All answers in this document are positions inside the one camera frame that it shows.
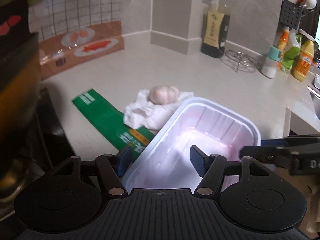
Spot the red rectangular food container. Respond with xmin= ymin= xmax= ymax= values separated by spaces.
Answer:
xmin=121 ymin=98 xmax=261 ymax=192

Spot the black gas stove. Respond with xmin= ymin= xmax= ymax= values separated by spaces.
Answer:
xmin=0 ymin=87 xmax=75 ymax=205

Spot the crumpled white tissue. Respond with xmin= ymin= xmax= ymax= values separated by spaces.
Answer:
xmin=123 ymin=89 xmax=194 ymax=131

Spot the garlic bulb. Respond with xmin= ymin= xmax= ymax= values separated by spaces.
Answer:
xmin=149 ymin=86 xmax=180 ymax=105

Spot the teal lid salt shaker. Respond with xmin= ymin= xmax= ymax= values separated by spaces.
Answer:
xmin=260 ymin=46 xmax=281 ymax=79

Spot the stainless steel sink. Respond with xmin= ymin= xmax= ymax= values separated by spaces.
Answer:
xmin=307 ymin=73 xmax=320 ymax=119

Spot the black frying pan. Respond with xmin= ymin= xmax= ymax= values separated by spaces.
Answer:
xmin=1 ymin=33 xmax=41 ymax=139

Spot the dark soy sauce bottle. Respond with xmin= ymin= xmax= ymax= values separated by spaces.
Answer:
xmin=200 ymin=0 xmax=231 ymax=58

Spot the green white vegetable bag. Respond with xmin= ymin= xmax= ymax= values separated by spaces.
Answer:
xmin=280 ymin=29 xmax=302 ymax=74

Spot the yellow detergent bottle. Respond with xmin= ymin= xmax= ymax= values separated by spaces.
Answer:
xmin=293 ymin=40 xmax=314 ymax=82

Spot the orange detergent bottle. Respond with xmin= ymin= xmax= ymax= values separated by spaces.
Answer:
xmin=277 ymin=26 xmax=290 ymax=54

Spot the white orange spoon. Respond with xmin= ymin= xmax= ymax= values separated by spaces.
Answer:
xmin=297 ymin=0 xmax=317 ymax=11

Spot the metal wire steamer rack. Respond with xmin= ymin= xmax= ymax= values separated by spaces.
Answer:
xmin=225 ymin=49 xmax=261 ymax=73

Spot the cartoon kitchen wall sticker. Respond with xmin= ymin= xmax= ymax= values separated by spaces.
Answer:
xmin=0 ymin=0 xmax=126 ymax=81

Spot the black perforated wall rack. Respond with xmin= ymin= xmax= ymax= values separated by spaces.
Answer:
xmin=279 ymin=0 xmax=306 ymax=30

